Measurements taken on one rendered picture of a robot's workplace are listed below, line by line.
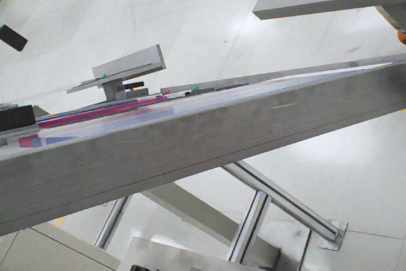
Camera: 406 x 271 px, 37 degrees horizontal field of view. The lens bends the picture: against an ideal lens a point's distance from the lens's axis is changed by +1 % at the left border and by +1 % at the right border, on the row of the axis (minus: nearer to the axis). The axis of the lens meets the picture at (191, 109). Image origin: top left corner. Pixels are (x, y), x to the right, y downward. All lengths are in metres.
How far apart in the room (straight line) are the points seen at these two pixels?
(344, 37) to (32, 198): 1.88
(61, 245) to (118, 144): 1.59
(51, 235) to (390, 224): 1.09
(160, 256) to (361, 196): 0.77
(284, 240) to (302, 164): 0.28
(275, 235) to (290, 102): 1.31
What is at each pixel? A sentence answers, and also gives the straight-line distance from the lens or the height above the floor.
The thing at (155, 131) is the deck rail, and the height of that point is 1.05.
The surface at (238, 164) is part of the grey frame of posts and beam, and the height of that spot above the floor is 0.42.
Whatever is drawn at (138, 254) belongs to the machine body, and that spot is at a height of 0.62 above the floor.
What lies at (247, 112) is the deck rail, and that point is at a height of 0.96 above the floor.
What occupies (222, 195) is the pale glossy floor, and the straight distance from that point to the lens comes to 2.26.
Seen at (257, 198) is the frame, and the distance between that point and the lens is 1.60.
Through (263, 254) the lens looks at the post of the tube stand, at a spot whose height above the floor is 0.07.
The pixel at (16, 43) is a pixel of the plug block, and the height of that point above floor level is 1.11.
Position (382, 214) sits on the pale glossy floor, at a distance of 1.76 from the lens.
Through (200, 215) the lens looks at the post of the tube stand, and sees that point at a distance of 1.71.
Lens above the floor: 1.30
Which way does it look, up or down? 28 degrees down
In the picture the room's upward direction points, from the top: 54 degrees counter-clockwise
